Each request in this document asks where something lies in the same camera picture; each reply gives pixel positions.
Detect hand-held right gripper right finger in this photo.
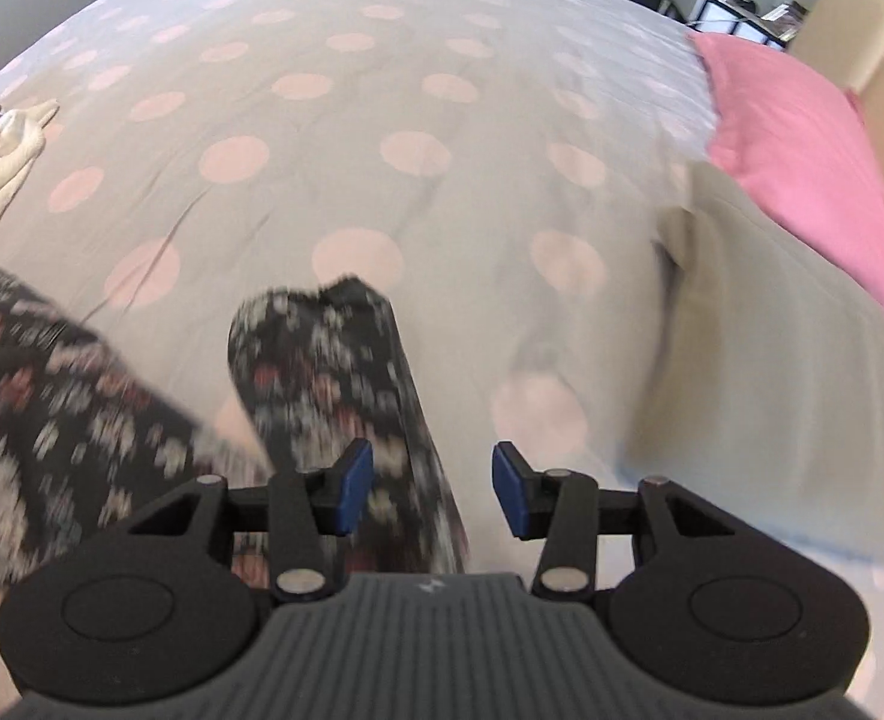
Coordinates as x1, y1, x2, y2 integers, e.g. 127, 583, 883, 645
491, 441, 737, 604

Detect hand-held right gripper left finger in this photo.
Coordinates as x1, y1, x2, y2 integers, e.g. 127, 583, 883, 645
128, 439, 375, 605

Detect dark floral pants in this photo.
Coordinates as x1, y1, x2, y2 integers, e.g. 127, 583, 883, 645
0, 262, 470, 593

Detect grey pillow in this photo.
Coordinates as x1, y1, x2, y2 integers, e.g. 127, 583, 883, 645
620, 162, 884, 565

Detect polka dot bed sheet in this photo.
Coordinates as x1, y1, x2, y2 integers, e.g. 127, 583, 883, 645
0, 0, 884, 720

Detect pink pillow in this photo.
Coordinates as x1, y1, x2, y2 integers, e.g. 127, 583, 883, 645
692, 30, 884, 337

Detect white knit garment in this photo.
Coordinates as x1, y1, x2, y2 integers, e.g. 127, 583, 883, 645
0, 99, 61, 233

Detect white shelf unit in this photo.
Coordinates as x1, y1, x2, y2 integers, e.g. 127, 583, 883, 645
659, 0, 812, 52

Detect beige headboard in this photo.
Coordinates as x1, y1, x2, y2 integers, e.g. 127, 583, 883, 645
787, 0, 884, 241

